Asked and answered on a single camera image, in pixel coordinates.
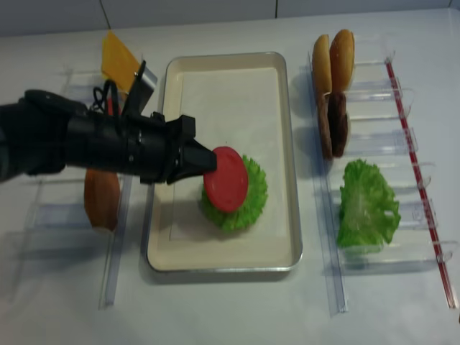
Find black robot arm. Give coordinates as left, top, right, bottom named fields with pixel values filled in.
left=1, top=90, right=217, bottom=185

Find clear acrylic rack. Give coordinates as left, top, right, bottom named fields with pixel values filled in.
left=314, top=34, right=459, bottom=313
left=0, top=53, right=149, bottom=310

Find golden bun top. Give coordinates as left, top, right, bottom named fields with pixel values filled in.
left=329, top=29, right=355, bottom=92

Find green lettuce leaf in rack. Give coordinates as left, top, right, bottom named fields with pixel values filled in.
left=336, top=159, right=401, bottom=248

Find light brown meat patty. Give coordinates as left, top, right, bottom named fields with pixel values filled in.
left=317, top=95, right=333, bottom=160

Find white parchment paper sheet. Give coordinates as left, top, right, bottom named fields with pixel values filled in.
left=180, top=68, right=288, bottom=239

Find cream metal baking tray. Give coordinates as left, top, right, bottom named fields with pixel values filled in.
left=147, top=52, right=303, bottom=272

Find brown bun half left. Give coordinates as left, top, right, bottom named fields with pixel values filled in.
left=84, top=169, right=121, bottom=232

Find yellow cheese slices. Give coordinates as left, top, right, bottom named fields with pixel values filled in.
left=101, top=30, right=140, bottom=101

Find dark brown meat patty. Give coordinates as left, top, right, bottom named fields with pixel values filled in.
left=328, top=92, right=349, bottom=157

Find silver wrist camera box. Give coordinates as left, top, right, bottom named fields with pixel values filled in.
left=122, top=60, right=157, bottom=115

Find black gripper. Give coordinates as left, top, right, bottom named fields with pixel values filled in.
left=140, top=111, right=217, bottom=185

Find black camera cable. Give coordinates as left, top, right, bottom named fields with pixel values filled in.
left=92, top=79, right=121, bottom=116

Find green lettuce leaf on tray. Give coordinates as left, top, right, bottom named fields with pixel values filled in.
left=201, top=155, right=268, bottom=233

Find red tomato slice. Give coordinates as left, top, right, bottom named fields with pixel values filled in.
left=106, top=96, right=121, bottom=116
left=203, top=147, right=249, bottom=213

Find clear acrylic left rack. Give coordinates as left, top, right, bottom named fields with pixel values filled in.
left=0, top=53, right=149, bottom=310

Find light bun half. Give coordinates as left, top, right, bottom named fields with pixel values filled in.
left=312, top=34, right=332, bottom=96

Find clear acrylic right rack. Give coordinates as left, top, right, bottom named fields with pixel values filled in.
left=314, top=34, right=459, bottom=313

